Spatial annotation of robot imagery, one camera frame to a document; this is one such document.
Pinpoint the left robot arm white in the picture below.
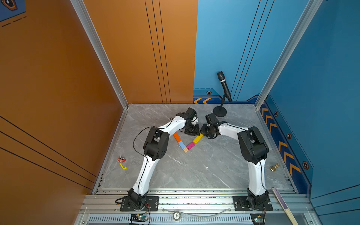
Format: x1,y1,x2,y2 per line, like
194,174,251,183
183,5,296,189
115,107,200,211

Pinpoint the left green circuit board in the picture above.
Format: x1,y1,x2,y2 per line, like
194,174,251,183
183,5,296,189
129,214,150,225

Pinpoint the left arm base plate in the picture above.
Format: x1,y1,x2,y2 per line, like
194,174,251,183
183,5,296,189
120,196,159,212

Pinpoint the round silver disc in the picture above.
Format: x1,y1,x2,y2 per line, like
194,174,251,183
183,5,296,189
172,211,181,221

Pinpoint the aluminium corner post right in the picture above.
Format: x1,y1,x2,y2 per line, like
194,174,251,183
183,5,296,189
255,0,323,110

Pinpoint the black microphone stand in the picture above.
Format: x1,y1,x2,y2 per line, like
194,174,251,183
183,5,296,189
213,95,227,117

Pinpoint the small red toy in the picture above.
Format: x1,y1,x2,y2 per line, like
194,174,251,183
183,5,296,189
118,157,126,163

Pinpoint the blue building block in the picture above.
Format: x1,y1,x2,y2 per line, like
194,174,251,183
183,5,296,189
178,141,186,149

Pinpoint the folded hand fan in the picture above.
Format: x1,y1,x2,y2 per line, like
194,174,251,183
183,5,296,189
272,187,299,225

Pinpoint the right green circuit board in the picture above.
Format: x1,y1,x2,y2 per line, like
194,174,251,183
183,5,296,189
250,214,266,225

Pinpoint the brass bell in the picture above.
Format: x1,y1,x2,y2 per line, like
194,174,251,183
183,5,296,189
270,163,279,172

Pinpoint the yellow building block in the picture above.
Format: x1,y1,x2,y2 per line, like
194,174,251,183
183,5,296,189
193,134,203,144

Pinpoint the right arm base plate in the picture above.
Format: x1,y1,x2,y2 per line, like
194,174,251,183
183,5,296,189
232,196,273,212

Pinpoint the aluminium corner post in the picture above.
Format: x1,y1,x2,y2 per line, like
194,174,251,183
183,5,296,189
255,0,323,110
70,0,128,110

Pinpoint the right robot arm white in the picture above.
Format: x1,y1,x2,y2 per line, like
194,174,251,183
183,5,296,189
201,113,270,211

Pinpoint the black microphone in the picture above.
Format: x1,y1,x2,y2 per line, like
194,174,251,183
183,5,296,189
217,71,233,102

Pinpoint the orange building block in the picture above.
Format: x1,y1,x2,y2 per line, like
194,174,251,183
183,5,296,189
173,133,182,143

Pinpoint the pink building block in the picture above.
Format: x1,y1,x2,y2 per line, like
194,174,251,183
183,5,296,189
187,142,196,150

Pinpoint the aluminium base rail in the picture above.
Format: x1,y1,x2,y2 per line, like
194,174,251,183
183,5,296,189
75,188,321,225

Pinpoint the green circuit board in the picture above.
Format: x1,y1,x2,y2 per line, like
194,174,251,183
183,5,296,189
250,214,266,225
129,214,150,225

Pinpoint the aluminium corner post left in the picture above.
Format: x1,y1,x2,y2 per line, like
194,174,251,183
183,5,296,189
70,0,128,110

